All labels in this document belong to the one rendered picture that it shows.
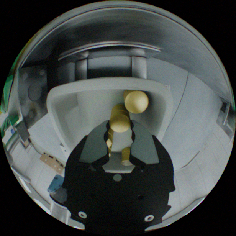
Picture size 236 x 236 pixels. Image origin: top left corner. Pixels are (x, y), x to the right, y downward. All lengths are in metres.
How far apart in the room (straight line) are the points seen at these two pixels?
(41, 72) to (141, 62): 0.18
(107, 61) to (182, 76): 0.18
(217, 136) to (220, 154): 0.74
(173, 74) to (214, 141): 3.52
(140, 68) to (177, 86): 0.11
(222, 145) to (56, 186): 3.71
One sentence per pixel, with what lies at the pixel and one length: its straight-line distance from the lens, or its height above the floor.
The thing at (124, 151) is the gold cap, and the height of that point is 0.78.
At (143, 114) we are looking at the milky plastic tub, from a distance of 0.15.
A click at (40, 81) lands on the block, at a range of 0.15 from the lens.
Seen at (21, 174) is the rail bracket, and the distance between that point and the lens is 0.16.
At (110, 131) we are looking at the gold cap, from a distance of 0.15.
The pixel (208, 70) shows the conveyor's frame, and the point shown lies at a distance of 0.17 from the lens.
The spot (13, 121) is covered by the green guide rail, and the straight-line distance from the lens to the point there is 0.17.
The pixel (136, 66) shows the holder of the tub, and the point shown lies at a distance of 0.16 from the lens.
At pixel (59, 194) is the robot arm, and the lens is 0.34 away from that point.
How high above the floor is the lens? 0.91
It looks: 61 degrees down
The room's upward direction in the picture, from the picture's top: 175 degrees counter-clockwise
